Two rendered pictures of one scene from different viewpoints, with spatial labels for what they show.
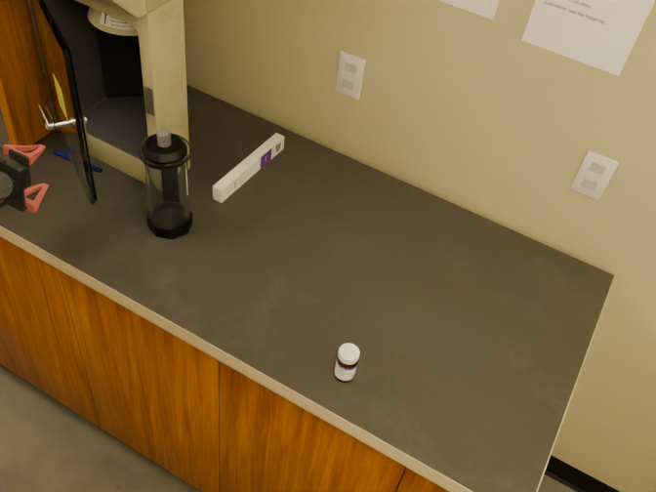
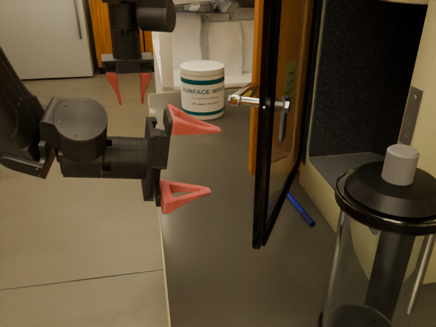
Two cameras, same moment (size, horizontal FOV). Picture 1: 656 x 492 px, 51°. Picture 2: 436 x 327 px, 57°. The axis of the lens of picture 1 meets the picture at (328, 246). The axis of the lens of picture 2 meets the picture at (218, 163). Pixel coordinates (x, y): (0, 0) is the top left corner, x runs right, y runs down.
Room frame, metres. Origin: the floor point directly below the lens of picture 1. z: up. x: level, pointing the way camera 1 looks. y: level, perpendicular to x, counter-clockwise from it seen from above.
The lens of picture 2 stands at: (0.79, 0.19, 1.37)
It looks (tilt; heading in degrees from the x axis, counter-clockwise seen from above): 27 degrees down; 57
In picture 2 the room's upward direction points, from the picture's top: straight up
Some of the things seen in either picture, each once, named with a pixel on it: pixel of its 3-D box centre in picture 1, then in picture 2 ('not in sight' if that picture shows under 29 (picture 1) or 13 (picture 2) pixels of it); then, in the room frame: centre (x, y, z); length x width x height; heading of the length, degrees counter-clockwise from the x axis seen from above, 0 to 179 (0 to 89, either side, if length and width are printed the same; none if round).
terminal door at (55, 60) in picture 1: (61, 96); (289, 89); (1.20, 0.62, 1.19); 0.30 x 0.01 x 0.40; 35
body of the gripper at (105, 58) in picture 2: not in sight; (126, 47); (1.08, 0.97, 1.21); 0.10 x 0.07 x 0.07; 161
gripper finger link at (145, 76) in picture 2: not in sight; (133, 82); (1.09, 0.97, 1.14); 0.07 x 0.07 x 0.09; 71
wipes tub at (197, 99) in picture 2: not in sight; (202, 89); (1.39, 1.19, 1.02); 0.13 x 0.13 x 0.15
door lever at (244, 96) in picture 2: (55, 115); (256, 95); (1.12, 0.60, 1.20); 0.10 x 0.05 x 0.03; 35
